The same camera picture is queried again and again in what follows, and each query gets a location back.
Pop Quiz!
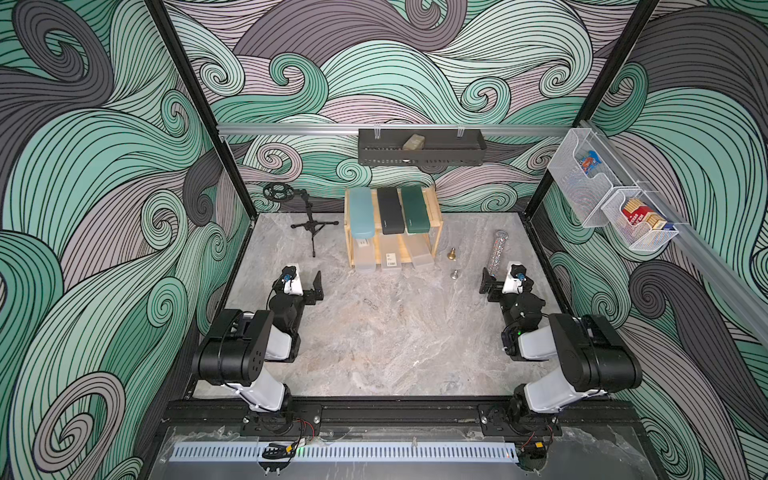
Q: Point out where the translucent rectangular pencil case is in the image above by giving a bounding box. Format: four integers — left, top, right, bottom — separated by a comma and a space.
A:
404, 234, 434, 269

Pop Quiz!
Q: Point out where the light blue pencil case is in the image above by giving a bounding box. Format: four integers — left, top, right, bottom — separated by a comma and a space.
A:
348, 187, 375, 240

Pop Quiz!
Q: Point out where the translucent case with barcode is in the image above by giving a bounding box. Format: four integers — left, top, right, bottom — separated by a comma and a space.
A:
380, 234, 402, 271

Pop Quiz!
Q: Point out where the dark green pencil case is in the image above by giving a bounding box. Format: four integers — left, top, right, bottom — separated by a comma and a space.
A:
400, 186, 431, 234

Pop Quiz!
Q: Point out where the black pencil case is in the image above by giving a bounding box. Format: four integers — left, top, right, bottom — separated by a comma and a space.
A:
377, 187, 405, 235

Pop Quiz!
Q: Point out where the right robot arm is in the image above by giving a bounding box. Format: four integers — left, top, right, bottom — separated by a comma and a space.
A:
479, 263, 642, 420

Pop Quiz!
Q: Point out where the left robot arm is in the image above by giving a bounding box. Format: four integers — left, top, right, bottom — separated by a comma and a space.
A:
192, 265, 324, 413

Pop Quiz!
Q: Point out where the rounded translucent pencil case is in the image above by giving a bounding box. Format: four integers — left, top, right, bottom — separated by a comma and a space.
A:
353, 238, 377, 272

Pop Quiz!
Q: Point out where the wooden two-tier shelf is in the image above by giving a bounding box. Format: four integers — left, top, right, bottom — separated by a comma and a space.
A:
343, 186, 444, 272

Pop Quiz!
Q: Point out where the glittery silver tube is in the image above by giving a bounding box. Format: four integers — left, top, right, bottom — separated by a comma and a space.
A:
486, 230, 509, 276

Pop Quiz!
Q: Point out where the black mini tripod stand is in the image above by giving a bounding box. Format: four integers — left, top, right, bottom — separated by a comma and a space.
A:
262, 182, 340, 259

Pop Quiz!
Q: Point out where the beige block in tray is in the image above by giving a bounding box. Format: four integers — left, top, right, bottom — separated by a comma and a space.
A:
402, 134, 425, 151

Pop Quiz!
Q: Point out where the blue red packet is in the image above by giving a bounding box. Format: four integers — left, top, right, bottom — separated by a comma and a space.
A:
578, 150, 603, 178

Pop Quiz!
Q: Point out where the red box of sticks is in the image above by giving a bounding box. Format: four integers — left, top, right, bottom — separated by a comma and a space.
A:
621, 197, 667, 230

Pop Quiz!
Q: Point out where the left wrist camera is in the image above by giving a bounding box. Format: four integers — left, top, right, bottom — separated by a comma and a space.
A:
280, 264, 303, 296

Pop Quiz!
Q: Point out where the clear wall bin upper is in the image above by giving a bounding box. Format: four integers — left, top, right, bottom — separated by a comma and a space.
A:
548, 128, 632, 228

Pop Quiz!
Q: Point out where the clear wall bin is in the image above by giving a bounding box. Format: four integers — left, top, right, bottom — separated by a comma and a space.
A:
548, 128, 632, 228
601, 187, 679, 253

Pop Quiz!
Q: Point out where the black wall-mounted tray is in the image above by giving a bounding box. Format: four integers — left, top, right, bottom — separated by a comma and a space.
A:
358, 129, 487, 171

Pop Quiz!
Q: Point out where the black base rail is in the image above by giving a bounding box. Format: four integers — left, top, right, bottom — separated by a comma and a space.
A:
161, 396, 639, 440

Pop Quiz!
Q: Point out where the clear wall bin lower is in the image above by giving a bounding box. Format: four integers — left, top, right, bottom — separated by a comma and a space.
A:
601, 187, 679, 253

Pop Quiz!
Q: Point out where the aluminium wall rail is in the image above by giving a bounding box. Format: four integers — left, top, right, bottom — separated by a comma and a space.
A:
217, 122, 570, 137

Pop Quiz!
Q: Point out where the white slotted cable duct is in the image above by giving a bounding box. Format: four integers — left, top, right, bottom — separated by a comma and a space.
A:
169, 441, 519, 463

